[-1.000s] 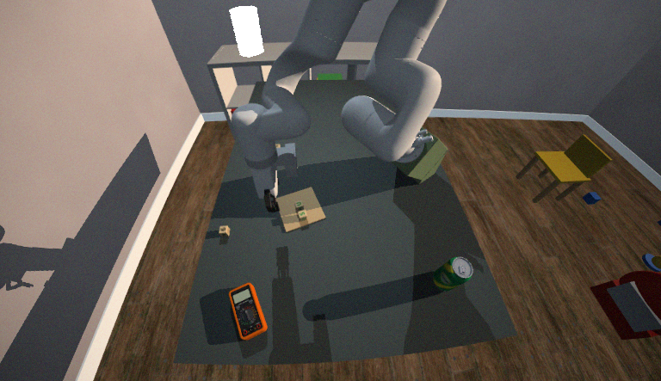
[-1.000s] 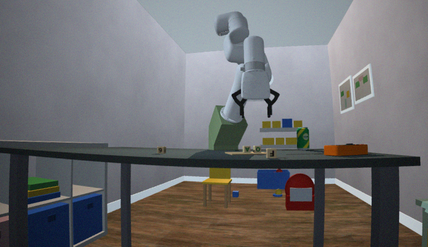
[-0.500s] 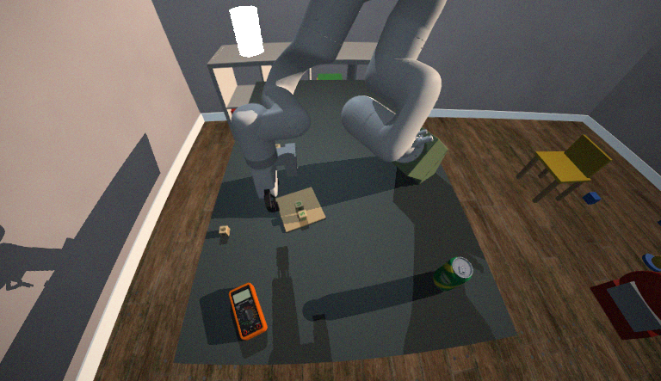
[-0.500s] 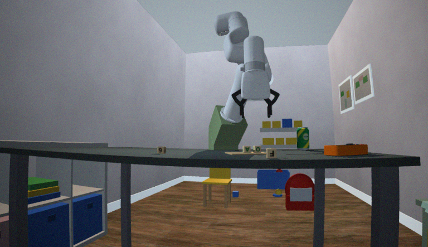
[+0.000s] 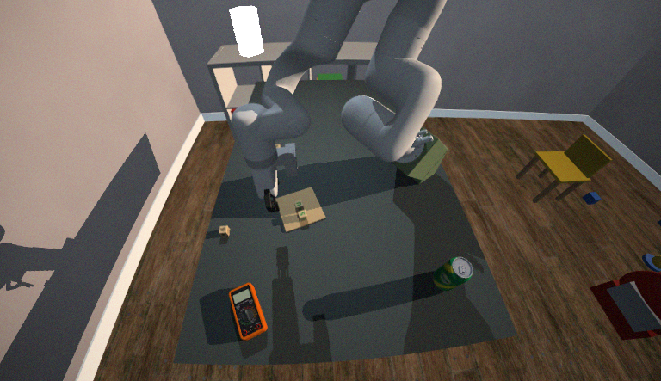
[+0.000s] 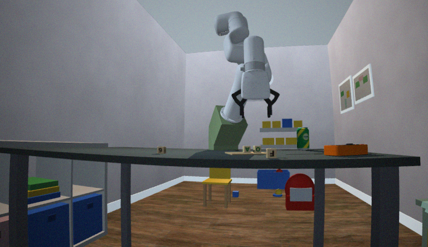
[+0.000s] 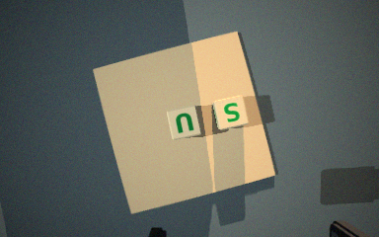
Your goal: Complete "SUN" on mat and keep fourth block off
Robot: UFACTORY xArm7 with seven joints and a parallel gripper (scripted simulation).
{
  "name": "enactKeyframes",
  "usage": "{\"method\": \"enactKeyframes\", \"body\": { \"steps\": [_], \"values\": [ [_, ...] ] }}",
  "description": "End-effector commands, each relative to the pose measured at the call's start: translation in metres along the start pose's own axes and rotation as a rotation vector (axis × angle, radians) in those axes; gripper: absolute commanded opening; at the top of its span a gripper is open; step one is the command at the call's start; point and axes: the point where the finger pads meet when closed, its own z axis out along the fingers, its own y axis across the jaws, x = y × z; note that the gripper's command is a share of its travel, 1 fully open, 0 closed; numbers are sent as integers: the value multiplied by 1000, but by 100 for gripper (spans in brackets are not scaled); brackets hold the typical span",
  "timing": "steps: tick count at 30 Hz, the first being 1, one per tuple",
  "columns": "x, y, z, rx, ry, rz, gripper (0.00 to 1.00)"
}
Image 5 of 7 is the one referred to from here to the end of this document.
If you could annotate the green and yellow drink can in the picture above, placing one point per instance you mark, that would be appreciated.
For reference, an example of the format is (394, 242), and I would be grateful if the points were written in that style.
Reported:
(453, 273)

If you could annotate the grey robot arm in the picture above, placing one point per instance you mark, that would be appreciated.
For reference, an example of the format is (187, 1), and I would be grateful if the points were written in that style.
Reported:
(394, 74)

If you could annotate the orange digital multimeter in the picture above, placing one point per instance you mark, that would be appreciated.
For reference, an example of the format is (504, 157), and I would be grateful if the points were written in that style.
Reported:
(247, 311)

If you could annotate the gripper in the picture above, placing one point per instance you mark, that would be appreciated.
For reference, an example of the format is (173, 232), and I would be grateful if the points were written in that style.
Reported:
(265, 181)

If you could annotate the tan square mat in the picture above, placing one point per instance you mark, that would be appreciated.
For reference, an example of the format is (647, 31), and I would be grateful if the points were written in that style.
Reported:
(288, 212)

